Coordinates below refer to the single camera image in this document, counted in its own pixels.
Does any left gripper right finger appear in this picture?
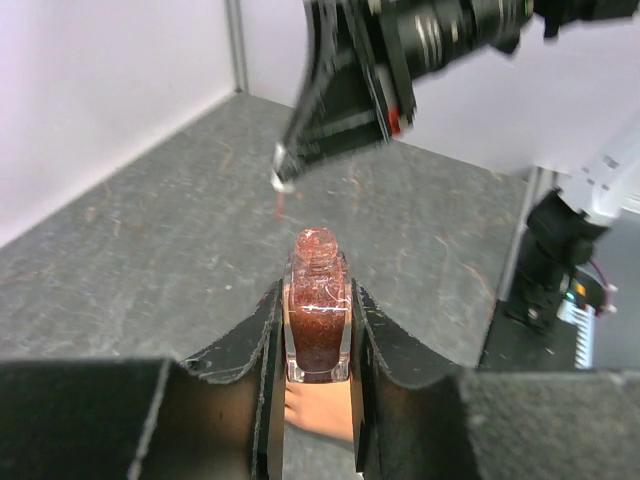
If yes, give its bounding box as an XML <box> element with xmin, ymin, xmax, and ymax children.
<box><xmin>351</xmin><ymin>285</ymin><xmax>639</xmax><ymax>479</ymax></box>

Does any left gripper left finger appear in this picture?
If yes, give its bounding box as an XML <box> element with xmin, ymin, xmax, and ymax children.
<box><xmin>1</xmin><ymin>282</ymin><xmax>284</xmax><ymax>479</ymax></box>

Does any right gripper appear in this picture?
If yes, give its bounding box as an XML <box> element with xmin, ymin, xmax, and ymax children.
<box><xmin>278</xmin><ymin>1</ymin><xmax>416</xmax><ymax>183</ymax></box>

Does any white nail polish cap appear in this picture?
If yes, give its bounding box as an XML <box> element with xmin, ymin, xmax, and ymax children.
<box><xmin>270</xmin><ymin>142</ymin><xmax>294</xmax><ymax>220</ymax></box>

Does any glitter nail polish bottle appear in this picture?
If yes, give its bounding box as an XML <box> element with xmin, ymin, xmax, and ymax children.
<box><xmin>282</xmin><ymin>227</ymin><xmax>352</xmax><ymax>384</ymax></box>

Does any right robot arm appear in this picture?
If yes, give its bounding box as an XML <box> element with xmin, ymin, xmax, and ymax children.
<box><xmin>271</xmin><ymin>0</ymin><xmax>639</xmax><ymax>332</ymax></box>

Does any mannequin hand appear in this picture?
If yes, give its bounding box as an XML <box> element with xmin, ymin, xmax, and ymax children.
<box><xmin>285</xmin><ymin>381</ymin><xmax>353</xmax><ymax>442</ymax></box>

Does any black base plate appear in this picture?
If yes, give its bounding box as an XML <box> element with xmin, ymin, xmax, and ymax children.
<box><xmin>478</xmin><ymin>274</ymin><xmax>607</xmax><ymax>371</ymax></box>

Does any aluminium cable rail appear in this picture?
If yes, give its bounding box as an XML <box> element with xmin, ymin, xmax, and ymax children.
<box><xmin>558</xmin><ymin>293</ymin><xmax>597</xmax><ymax>369</ymax></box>

